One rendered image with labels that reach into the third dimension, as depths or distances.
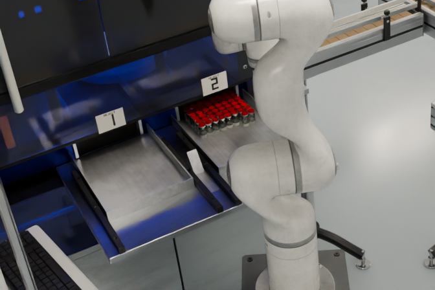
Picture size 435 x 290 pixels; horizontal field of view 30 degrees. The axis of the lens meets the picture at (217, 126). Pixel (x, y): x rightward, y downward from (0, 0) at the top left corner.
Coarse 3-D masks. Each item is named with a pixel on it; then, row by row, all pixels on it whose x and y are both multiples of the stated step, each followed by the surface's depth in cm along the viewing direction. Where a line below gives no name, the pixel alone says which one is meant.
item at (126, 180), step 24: (120, 144) 250; (144, 144) 249; (96, 168) 241; (120, 168) 240; (144, 168) 238; (168, 168) 237; (96, 192) 231; (120, 192) 230; (144, 192) 229; (168, 192) 225; (120, 216) 221
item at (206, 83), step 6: (222, 72) 247; (204, 78) 245; (210, 78) 246; (222, 78) 248; (204, 84) 246; (210, 84) 247; (216, 84) 248; (222, 84) 249; (204, 90) 247; (210, 90) 248; (216, 90) 249
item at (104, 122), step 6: (120, 108) 236; (102, 114) 234; (108, 114) 235; (114, 114) 236; (120, 114) 237; (96, 120) 234; (102, 120) 235; (108, 120) 236; (120, 120) 238; (102, 126) 236; (108, 126) 237; (114, 126) 238; (102, 132) 237
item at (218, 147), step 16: (256, 112) 257; (176, 128) 254; (192, 128) 253; (240, 128) 250; (256, 128) 249; (208, 144) 245; (224, 144) 244; (240, 144) 243; (208, 160) 235; (224, 160) 237
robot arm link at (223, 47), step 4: (212, 32) 188; (212, 36) 190; (212, 40) 195; (216, 40) 188; (220, 40) 186; (216, 44) 190; (220, 44) 188; (224, 44) 187; (228, 44) 187; (232, 44) 191; (236, 44) 191; (240, 44) 191; (216, 48) 193; (220, 48) 190; (224, 48) 189; (228, 48) 190; (232, 48) 191; (236, 48) 192; (240, 48) 192; (220, 52) 194; (224, 52) 192; (228, 52) 193; (232, 52) 194
